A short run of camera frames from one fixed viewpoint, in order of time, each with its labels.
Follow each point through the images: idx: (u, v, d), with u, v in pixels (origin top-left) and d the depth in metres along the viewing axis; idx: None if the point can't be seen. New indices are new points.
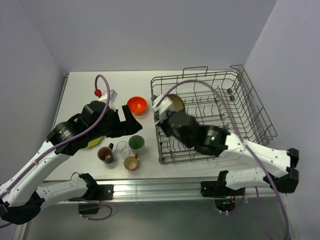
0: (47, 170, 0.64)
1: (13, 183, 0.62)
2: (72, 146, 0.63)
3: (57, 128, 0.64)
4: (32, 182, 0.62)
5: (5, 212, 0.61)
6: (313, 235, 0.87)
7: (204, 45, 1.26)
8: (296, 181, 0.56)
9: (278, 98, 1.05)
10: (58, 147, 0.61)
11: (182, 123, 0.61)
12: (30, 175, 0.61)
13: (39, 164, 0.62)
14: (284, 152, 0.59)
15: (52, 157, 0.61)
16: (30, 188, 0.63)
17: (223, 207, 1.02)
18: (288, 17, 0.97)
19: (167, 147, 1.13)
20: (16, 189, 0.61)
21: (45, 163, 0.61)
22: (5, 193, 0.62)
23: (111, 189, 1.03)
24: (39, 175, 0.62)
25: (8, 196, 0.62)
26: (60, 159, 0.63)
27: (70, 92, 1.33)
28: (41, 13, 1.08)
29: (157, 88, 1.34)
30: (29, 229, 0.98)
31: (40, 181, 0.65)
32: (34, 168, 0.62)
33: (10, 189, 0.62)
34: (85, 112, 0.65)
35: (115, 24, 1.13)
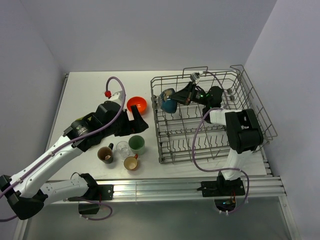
0: (61, 162, 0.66)
1: (27, 172, 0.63)
2: (87, 142, 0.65)
3: (74, 124, 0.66)
4: (46, 172, 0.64)
5: (15, 203, 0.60)
6: (312, 235, 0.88)
7: (204, 45, 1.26)
8: (231, 117, 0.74)
9: (277, 99, 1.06)
10: (76, 140, 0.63)
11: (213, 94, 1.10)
12: (46, 165, 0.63)
13: (55, 155, 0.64)
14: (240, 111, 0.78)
15: (68, 150, 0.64)
16: (42, 178, 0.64)
17: (223, 207, 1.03)
18: (288, 18, 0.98)
19: (167, 147, 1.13)
20: (29, 180, 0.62)
21: (61, 155, 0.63)
22: (18, 182, 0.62)
23: (111, 189, 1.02)
24: (53, 166, 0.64)
25: (20, 186, 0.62)
26: (75, 153, 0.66)
27: (70, 92, 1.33)
28: (41, 13, 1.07)
29: (157, 88, 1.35)
30: (28, 229, 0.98)
31: (52, 173, 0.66)
32: (50, 159, 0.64)
33: (22, 179, 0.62)
34: (99, 111, 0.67)
35: (116, 24, 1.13)
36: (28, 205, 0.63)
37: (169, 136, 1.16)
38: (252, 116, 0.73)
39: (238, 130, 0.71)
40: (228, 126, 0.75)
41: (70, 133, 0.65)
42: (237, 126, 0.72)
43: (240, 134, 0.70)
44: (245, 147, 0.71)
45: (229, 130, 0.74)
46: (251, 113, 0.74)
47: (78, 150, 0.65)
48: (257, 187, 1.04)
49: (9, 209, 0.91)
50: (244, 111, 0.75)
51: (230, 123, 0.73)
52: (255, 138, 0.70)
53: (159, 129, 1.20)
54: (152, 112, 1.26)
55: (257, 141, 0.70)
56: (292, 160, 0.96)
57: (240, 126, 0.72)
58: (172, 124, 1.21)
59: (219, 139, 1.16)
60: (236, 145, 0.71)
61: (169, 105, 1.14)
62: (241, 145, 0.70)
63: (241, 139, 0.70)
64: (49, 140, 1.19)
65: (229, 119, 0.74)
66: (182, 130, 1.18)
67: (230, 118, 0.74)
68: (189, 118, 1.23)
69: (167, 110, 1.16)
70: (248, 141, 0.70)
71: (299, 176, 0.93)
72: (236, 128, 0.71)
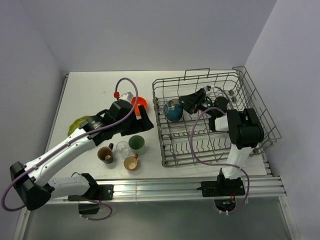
0: (75, 153, 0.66)
1: (43, 159, 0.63)
2: (101, 135, 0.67)
3: (89, 118, 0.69)
4: (60, 161, 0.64)
5: (29, 189, 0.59)
6: (312, 235, 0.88)
7: (204, 45, 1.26)
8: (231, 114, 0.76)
9: (278, 99, 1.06)
10: (92, 133, 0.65)
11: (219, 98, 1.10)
12: (61, 154, 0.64)
13: (71, 145, 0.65)
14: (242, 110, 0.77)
15: (84, 141, 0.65)
16: (56, 167, 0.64)
17: (223, 207, 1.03)
18: (288, 18, 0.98)
19: (170, 149, 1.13)
20: (44, 167, 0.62)
21: (77, 146, 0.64)
22: (33, 169, 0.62)
23: (111, 189, 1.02)
24: (68, 156, 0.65)
25: (35, 172, 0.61)
26: (90, 145, 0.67)
27: (70, 92, 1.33)
28: (41, 13, 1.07)
29: (159, 89, 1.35)
30: (28, 230, 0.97)
31: (65, 163, 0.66)
32: (66, 148, 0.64)
33: (38, 166, 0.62)
34: (114, 108, 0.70)
35: (116, 24, 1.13)
36: (39, 194, 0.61)
37: (172, 138, 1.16)
38: (252, 112, 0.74)
39: (238, 125, 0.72)
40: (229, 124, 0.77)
41: (85, 126, 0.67)
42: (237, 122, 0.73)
43: (240, 127, 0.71)
44: (246, 142, 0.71)
45: (230, 127, 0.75)
46: (252, 111, 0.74)
47: (92, 143, 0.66)
48: (257, 187, 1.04)
49: (9, 209, 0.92)
50: (245, 110, 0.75)
51: (231, 119, 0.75)
52: (255, 131, 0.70)
53: (162, 132, 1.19)
54: (153, 112, 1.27)
55: (258, 137, 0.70)
56: (293, 160, 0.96)
57: (240, 122, 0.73)
58: (175, 126, 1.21)
59: (222, 141, 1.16)
60: (237, 138, 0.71)
61: (175, 113, 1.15)
62: (241, 138, 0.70)
63: (241, 133, 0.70)
64: (49, 140, 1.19)
65: (230, 116, 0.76)
66: (185, 132, 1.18)
67: (230, 113, 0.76)
68: (191, 120, 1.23)
69: (173, 116, 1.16)
70: (249, 133, 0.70)
71: (299, 176, 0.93)
72: (235, 122, 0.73)
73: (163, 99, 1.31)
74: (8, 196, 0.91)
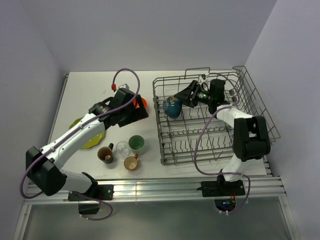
0: (88, 136, 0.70)
1: (59, 142, 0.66)
2: (110, 119, 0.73)
3: (97, 104, 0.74)
4: (75, 143, 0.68)
5: (50, 169, 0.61)
6: (313, 235, 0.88)
7: (205, 45, 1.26)
8: (238, 125, 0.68)
9: (278, 98, 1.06)
10: (102, 116, 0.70)
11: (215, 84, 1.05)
12: (76, 137, 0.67)
13: (84, 128, 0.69)
14: (250, 116, 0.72)
15: (96, 124, 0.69)
16: (71, 149, 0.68)
17: (223, 207, 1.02)
18: (288, 18, 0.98)
19: (169, 147, 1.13)
20: (61, 148, 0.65)
21: (89, 128, 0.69)
22: (50, 150, 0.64)
23: (111, 189, 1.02)
24: (82, 138, 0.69)
25: (53, 154, 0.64)
26: (99, 128, 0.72)
27: (70, 92, 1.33)
28: (41, 13, 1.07)
29: (159, 89, 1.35)
30: (28, 230, 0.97)
31: (78, 146, 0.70)
32: (80, 131, 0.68)
33: (55, 148, 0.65)
34: (119, 94, 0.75)
35: (116, 24, 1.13)
36: (57, 175, 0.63)
37: (171, 137, 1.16)
38: (262, 122, 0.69)
39: (245, 140, 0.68)
40: (234, 133, 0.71)
41: (94, 110, 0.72)
42: (245, 136, 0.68)
43: (247, 145, 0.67)
44: (250, 156, 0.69)
45: (235, 137, 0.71)
46: (262, 120, 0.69)
47: (101, 126, 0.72)
48: (257, 187, 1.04)
49: (9, 208, 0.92)
50: (254, 118, 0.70)
51: (238, 131, 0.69)
52: (261, 149, 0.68)
53: (162, 130, 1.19)
54: (153, 112, 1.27)
55: (264, 151, 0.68)
56: (293, 160, 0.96)
57: (248, 134, 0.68)
58: (175, 125, 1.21)
59: (222, 140, 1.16)
60: (241, 155, 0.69)
61: (174, 109, 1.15)
62: (245, 155, 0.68)
63: (247, 150, 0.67)
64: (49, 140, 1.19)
65: (238, 127, 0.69)
66: (184, 131, 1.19)
67: (238, 126, 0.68)
68: (191, 118, 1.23)
69: (172, 112, 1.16)
70: (254, 152, 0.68)
71: (299, 176, 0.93)
72: (242, 138, 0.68)
73: (163, 98, 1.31)
74: (9, 196, 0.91)
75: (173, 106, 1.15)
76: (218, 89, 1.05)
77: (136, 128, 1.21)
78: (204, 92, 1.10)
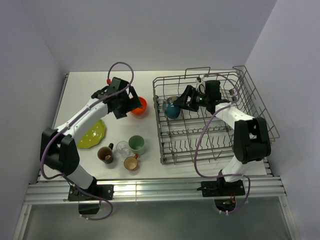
0: (95, 117, 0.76)
1: (72, 121, 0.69)
2: (111, 102, 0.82)
3: (97, 91, 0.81)
4: (86, 123, 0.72)
5: (69, 143, 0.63)
6: (313, 235, 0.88)
7: (205, 45, 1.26)
8: (239, 129, 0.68)
9: (278, 98, 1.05)
10: (106, 99, 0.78)
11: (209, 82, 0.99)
12: (86, 116, 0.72)
13: (92, 109, 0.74)
14: (250, 117, 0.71)
15: (101, 105, 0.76)
16: (83, 129, 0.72)
17: (223, 207, 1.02)
18: (288, 18, 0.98)
19: (169, 147, 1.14)
20: (75, 127, 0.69)
21: (96, 109, 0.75)
22: (66, 129, 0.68)
23: (111, 189, 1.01)
24: (91, 119, 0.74)
25: (69, 131, 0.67)
26: (103, 111, 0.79)
27: (70, 92, 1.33)
28: (41, 13, 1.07)
29: (159, 88, 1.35)
30: (28, 230, 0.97)
31: (88, 126, 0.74)
32: (88, 112, 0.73)
33: (70, 126, 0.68)
34: (115, 81, 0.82)
35: (116, 24, 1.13)
36: (73, 152, 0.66)
37: (171, 136, 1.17)
38: (263, 125, 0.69)
39: (246, 143, 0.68)
40: (235, 135, 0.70)
41: (95, 96, 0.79)
42: (246, 140, 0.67)
43: (248, 148, 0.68)
44: (251, 159, 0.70)
45: (236, 140, 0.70)
46: (262, 122, 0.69)
47: (105, 109, 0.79)
48: (256, 187, 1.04)
49: (9, 209, 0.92)
50: (254, 119, 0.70)
51: (238, 134, 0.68)
52: (261, 151, 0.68)
53: (161, 130, 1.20)
54: (153, 112, 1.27)
55: (264, 154, 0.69)
56: (293, 160, 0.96)
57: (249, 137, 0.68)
58: (175, 124, 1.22)
59: (221, 139, 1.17)
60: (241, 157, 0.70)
61: (174, 110, 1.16)
62: (246, 158, 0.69)
63: (248, 153, 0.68)
64: None
65: (238, 131, 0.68)
66: (184, 130, 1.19)
67: (240, 130, 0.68)
68: (191, 118, 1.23)
69: (172, 112, 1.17)
70: (254, 155, 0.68)
71: (299, 176, 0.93)
72: (243, 142, 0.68)
73: (163, 98, 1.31)
74: (9, 196, 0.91)
75: (173, 106, 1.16)
76: (213, 88, 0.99)
77: (136, 128, 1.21)
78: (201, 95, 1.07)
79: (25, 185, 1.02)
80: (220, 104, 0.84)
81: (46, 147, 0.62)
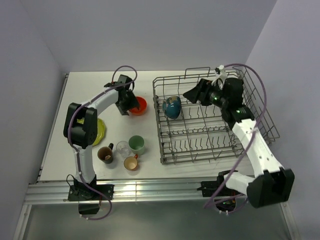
0: (108, 101, 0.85)
1: (93, 99, 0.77)
2: (121, 92, 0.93)
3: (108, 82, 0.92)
4: (102, 104, 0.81)
5: (93, 113, 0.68)
6: (313, 236, 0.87)
7: (205, 45, 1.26)
8: (263, 186, 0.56)
9: (278, 98, 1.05)
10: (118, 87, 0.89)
11: (232, 83, 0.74)
12: (103, 97, 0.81)
13: (107, 93, 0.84)
14: (278, 165, 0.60)
15: (114, 92, 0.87)
16: (99, 108, 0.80)
17: (224, 207, 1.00)
18: (288, 18, 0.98)
19: (169, 147, 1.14)
20: (95, 104, 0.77)
21: (110, 93, 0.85)
22: (88, 103, 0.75)
23: (111, 189, 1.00)
24: (105, 101, 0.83)
25: (91, 105, 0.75)
26: (115, 97, 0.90)
27: (70, 92, 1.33)
28: (42, 14, 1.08)
29: (159, 88, 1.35)
30: (29, 229, 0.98)
31: (102, 108, 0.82)
32: (104, 95, 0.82)
33: (91, 102, 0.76)
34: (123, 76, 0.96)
35: (116, 25, 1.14)
36: (95, 124, 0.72)
37: (171, 136, 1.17)
38: (291, 183, 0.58)
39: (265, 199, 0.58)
40: (255, 185, 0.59)
41: (108, 86, 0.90)
42: (266, 196, 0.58)
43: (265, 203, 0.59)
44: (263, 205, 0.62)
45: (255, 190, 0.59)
46: (291, 179, 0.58)
47: (115, 97, 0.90)
48: None
49: (9, 208, 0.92)
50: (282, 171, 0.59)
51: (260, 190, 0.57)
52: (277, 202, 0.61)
53: (161, 130, 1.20)
54: (153, 112, 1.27)
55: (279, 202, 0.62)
56: (292, 160, 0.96)
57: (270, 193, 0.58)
58: (175, 124, 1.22)
59: (222, 139, 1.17)
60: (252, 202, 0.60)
61: (174, 110, 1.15)
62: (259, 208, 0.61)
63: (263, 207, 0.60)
64: (50, 141, 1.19)
65: (261, 187, 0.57)
66: (184, 130, 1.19)
67: (263, 187, 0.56)
68: (191, 118, 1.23)
69: (173, 114, 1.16)
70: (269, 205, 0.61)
71: (298, 176, 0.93)
72: (263, 199, 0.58)
73: (163, 98, 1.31)
74: (9, 196, 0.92)
75: (173, 106, 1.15)
76: (237, 92, 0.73)
77: (136, 129, 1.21)
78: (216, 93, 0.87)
79: (25, 185, 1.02)
80: (243, 123, 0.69)
81: (73, 115, 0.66)
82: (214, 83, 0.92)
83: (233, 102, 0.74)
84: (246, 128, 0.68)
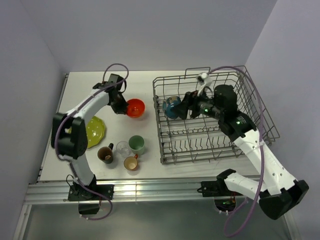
0: (99, 105, 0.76)
1: (80, 105, 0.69)
2: (111, 93, 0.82)
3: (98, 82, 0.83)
4: (92, 109, 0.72)
5: (80, 123, 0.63)
6: (313, 236, 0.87)
7: (205, 45, 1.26)
8: (281, 205, 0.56)
9: (278, 98, 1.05)
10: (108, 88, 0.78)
11: (223, 93, 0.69)
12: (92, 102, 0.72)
13: (96, 97, 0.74)
14: (292, 178, 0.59)
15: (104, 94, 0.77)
16: (88, 115, 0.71)
17: (223, 207, 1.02)
18: (288, 18, 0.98)
19: (169, 147, 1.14)
20: (83, 111, 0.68)
21: (100, 96, 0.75)
22: (75, 111, 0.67)
23: (111, 189, 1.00)
24: (96, 106, 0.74)
25: (78, 113, 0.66)
26: (106, 99, 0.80)
27: (70, 92, 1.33)
28: (41, 13, 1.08)
29: (159, 88, 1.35)
30: (29, 229, 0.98)
31: (92, 113, 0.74)
32: (93, 98, 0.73)
33: (78, 110, 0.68)
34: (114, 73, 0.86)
35: (116, 25, 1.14)
36: (84, 133, 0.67)
37: (171, 136, 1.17)
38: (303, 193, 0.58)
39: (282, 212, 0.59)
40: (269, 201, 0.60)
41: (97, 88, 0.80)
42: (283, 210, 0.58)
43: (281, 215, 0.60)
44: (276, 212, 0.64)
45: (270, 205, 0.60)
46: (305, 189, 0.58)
47: (106, 100, 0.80)
48: None
49: (9, 208, 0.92)
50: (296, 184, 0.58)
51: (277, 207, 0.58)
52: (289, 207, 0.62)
53: (161, 130, 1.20)
54: (153, 112, 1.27)
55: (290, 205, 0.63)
56: (292, 160, 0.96)
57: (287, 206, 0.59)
58: (175, 124, 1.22)
59: (222, 139, 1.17)
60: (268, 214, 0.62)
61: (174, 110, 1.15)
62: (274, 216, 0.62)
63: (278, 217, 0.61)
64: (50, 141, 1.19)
65: (278, 205, 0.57)
66: (184, 130, 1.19)
67: (281, 205, 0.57)
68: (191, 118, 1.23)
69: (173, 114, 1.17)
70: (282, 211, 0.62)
71: (298, 176, 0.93)
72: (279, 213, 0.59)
73: (163, 98, 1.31)
74: (9, 196, 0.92)
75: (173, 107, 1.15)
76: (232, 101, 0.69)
77: (136, 128, 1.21)
78: (206, 105, 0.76)
79: (25, 185, 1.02)
80: (246, 137, 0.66)
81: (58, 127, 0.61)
82: (201, 93, 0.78)
83: (228, 111, 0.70)
84: (253, 143, 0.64)
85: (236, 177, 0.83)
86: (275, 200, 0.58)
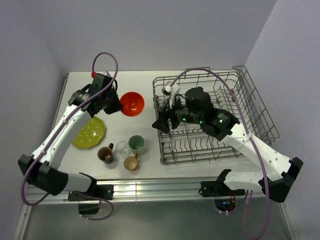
0: (76, 126, 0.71)
1: (48, 143, 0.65)
2: (93, 105, 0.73)
3: (75, 93, 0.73)
4: (64, 140, 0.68)
5: (47, 172, 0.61)
6: (313, 235, 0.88)
7: (205, 45, 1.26)
8: (287, 187, 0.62)
9: (278, 98, 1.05)
10: (84, 104, 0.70)
11: (196, 97, 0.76)
12: (62, 133, 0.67)
13: (69, 122, 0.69)
14: (286, 158, 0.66)
15: (80, 114, 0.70)
16: (62, 147, 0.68)
17: (223, 207, 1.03)
18: (288, 17, 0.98)
19: (169, 147, 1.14)
20: (52, 149, 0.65)
21: (74, 120, 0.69)
22: (42, 153, 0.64)
23: (111, 189, 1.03)
24: (70, 133, 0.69)
25: (46, 156, 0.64)
26: (86, 116, 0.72)
27: (70, 92, 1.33)
28: (41, 13, 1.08)
29: (159, 88, 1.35)
30: (29, 230, 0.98)
31: (68, 141, 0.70)
32: (65, 126, 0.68)
33: (46, 150, 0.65)
34: (97, 79, 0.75)
35: (116, 25, 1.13)
36: (58, 175, 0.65)
37: (171, 136, 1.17)
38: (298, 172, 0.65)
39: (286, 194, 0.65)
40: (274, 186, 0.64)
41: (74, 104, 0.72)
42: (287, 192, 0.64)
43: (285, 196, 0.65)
44: None
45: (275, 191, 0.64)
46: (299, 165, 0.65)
47: (87, 117, 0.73)
48: None
49: (9, 209, 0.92)
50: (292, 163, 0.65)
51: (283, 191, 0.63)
52: None
53: None
54: (153, 111, 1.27)
55: None
56: None
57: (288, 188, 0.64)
58: None
59: None
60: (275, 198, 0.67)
61: None
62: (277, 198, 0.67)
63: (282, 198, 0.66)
64: None
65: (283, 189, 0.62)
66: (184, 130, 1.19)
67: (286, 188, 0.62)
68: None
69: None
70: None
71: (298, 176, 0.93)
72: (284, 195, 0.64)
73: (163, 98, 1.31)
74: (9, 196, 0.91)
75: None
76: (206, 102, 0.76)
77: (136, 128, 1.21)
78: (183, 113, 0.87)
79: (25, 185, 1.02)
80: (233, 133, 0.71)
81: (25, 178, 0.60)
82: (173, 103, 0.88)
83: (206, 112, 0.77)
84: (240, 136, 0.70)
85: (233, 175, 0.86)
86: (279, 184, 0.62)
